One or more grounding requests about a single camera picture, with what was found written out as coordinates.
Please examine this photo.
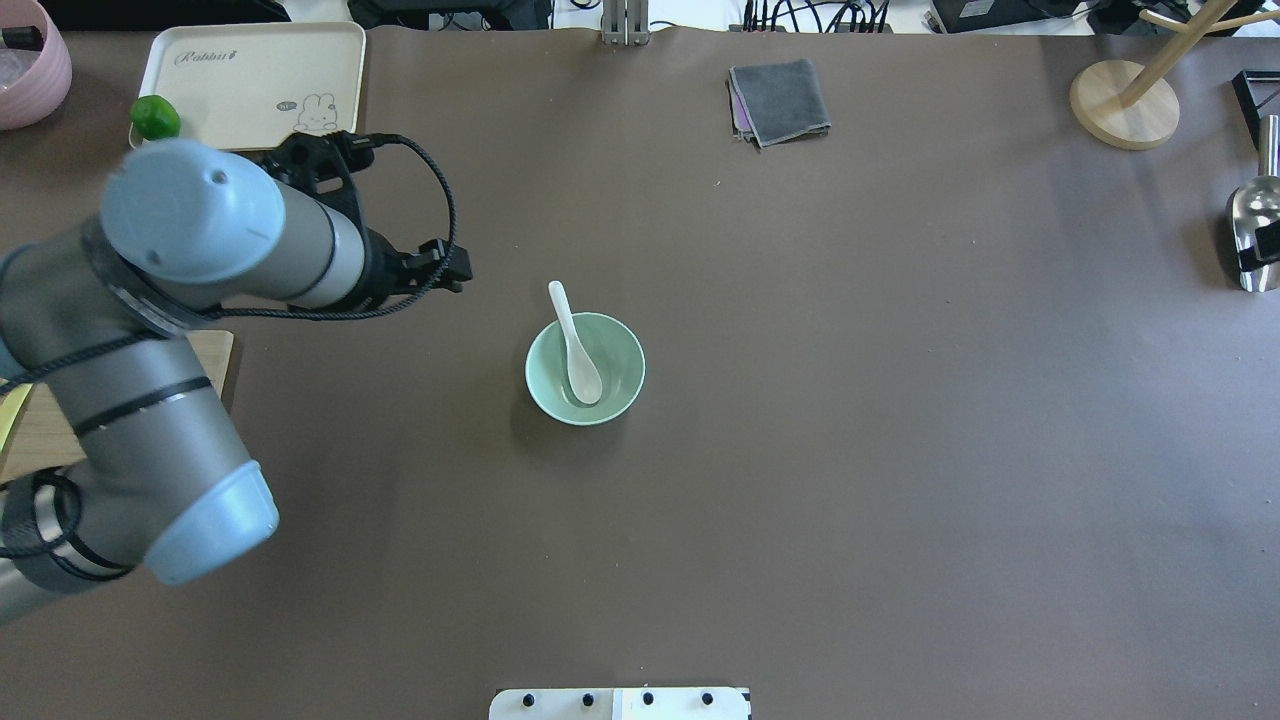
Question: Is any green lime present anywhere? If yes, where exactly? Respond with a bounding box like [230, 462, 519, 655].
[129, 94, 182, 141]

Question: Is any cream rabbit tray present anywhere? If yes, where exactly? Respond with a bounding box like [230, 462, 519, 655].
[138, 20, 366, 151]

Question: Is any steel ice scoop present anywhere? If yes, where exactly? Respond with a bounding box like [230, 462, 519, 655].
[1229, 115, 1279, 293]

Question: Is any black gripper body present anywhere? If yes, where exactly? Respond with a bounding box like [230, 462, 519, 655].
[355, 229, 421, 309]

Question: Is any bamboo cutting board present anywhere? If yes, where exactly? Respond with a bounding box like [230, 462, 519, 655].
[1, 331, 239, 482]

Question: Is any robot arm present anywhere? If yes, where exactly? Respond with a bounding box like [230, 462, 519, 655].
[3, 131, 472, 623]

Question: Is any wooden mug tree stand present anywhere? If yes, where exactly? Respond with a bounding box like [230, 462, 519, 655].
[1068, 1, 1279, 151]

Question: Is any aluminium frame post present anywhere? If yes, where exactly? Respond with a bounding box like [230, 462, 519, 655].
[600, 0, 652, 46]

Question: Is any white ceramic spoon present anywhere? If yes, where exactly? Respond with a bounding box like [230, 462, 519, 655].
[547, 281, 603, 406]

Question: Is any green ceramic bowl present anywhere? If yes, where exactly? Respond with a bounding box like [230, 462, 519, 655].
[524, 313, 646, 427]

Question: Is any yellow plastic knife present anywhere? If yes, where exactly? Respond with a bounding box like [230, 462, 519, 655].
[0, 384, 32, 454]

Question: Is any grey folded cloth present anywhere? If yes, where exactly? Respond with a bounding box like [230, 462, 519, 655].
[726, 59, 832, 149]

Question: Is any pink bowl of ice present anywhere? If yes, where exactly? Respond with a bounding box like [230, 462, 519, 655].
[1, 1, 72, 131]

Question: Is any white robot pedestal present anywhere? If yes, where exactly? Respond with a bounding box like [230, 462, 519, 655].
[488, 685, 753, 719]

